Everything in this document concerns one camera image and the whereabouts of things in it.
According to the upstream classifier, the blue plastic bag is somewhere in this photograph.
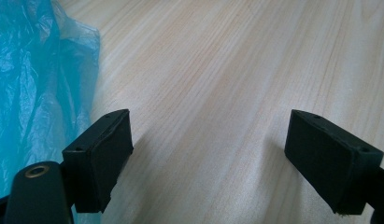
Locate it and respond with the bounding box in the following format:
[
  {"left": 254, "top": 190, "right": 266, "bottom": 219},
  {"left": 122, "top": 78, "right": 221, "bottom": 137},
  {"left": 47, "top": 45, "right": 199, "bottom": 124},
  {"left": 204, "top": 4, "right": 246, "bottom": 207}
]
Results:
[{"left": 0, "top": 0, "right": 101, "bottom": 224}]

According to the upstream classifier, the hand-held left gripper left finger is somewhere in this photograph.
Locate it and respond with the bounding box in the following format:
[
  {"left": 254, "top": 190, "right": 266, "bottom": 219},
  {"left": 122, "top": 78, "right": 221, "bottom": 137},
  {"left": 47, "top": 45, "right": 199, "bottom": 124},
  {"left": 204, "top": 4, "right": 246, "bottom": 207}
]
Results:
[{"left": 62, "top": 108, "right": 134, "bottom": 214}]

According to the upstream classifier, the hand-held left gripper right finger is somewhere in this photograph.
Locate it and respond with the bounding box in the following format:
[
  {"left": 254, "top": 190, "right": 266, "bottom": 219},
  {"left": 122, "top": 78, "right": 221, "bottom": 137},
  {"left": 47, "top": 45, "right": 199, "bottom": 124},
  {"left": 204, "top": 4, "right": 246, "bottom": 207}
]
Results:
[{"left": 284, "top": 109, "right": 384, "bottom": 216}]

